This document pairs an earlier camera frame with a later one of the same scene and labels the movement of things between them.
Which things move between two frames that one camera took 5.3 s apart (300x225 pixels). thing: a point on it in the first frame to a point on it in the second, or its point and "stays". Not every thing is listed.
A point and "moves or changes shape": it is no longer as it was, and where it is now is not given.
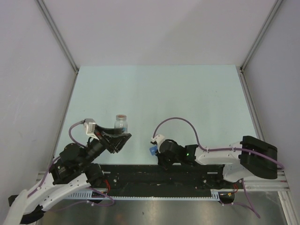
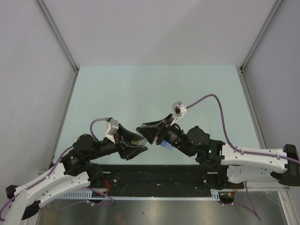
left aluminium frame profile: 57,33 stays
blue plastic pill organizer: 153,149 moves or changes shape
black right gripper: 161,162 to 150,131
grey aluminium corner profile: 276,7 stays
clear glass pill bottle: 121,122 to 142,142
